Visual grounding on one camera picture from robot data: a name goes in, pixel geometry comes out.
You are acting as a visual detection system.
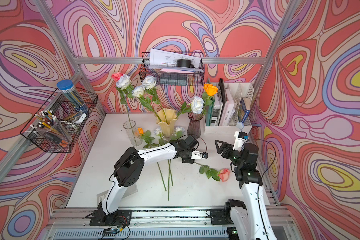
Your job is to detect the white blue artificial rose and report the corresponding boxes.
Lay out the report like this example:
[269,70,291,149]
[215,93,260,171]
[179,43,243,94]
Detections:
[169,126,185,186]

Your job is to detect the pink artificial rose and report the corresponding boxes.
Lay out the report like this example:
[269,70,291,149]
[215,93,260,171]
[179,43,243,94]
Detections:
[110,72,136,142]
[195,163,231,182]

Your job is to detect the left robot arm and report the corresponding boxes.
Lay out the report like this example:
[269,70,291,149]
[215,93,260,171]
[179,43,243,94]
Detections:
[86,135,208,226]

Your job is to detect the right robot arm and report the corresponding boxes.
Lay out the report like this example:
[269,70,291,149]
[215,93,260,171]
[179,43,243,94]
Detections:
[215,140,277,240]

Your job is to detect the purple ribbed glass vase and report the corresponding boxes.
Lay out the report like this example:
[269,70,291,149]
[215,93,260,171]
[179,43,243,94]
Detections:
[187,112,204,139]

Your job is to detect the blue colourful book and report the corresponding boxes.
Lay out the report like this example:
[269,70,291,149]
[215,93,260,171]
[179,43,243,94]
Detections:
[238,97,251,124]

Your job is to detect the yellow wavy glass vase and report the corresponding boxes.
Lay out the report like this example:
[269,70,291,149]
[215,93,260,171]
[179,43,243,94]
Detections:
[156,108,178,139]

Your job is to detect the white desktop file organizer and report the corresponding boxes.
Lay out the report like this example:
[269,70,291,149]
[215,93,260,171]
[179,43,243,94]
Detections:
[202,81,254,135]

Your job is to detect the white pink book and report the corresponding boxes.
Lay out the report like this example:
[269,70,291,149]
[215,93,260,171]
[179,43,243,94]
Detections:
[219,87,235,127]

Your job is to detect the teal book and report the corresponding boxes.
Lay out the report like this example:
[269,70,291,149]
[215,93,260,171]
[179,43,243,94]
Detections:
[206,97,215,127]

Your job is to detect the black white book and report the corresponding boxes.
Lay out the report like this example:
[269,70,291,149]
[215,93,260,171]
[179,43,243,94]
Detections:
[210,78,226,127]

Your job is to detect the clear glass vase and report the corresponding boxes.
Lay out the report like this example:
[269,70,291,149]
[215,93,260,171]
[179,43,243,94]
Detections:
[123,120,143,147]

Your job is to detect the black tape roll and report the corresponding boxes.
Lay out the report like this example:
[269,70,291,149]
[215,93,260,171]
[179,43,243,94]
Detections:
[176,59,194,68]

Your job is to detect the white paper sheets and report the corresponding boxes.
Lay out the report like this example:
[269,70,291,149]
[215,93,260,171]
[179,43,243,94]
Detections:
[149,49,204,73]

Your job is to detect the green circuit board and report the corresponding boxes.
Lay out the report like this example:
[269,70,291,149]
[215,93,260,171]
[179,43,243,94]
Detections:
[102,228,121,236]

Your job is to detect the blue lid pencil jar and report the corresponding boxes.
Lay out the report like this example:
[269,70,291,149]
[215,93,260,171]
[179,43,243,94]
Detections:
[57,80,89,114]

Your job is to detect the clear pen cup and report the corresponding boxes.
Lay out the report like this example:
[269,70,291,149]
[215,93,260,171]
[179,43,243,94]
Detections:
[31,110,72,145]

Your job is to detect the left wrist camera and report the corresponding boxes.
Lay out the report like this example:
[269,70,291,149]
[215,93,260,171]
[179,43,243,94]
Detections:
[191,151,208,160]

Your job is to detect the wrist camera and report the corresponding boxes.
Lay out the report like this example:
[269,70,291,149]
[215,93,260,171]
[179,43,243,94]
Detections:
[233,132,248,151]
[191,151,208,160]

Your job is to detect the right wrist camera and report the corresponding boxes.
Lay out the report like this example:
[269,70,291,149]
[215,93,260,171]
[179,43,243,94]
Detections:
[233,132,248,151]

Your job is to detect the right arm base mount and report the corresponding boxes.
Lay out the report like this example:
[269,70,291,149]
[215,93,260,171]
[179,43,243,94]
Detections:
[208,209,229,225]

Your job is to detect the black wire wall basket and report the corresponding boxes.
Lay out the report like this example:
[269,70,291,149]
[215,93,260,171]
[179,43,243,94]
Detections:
[139,51,205,86]

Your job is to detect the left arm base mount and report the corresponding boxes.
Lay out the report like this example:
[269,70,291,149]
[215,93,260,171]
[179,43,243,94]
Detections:
[86,209,133,226]

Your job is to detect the black wire side basket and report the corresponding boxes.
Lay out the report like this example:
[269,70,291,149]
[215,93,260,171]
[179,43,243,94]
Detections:
[21,88,98,153]

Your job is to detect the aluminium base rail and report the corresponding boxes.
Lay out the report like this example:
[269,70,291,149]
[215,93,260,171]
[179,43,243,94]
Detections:
[38,205,298,240]

